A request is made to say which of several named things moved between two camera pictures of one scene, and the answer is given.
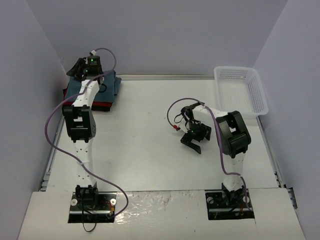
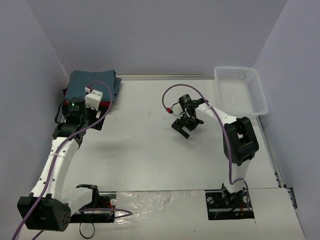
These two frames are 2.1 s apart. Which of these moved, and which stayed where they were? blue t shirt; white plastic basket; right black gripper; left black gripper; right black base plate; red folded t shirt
Moved: right black gripper; left black gripper
Stayed: red folded t shirt; right black base plate; white plastic basket; blue t shirt
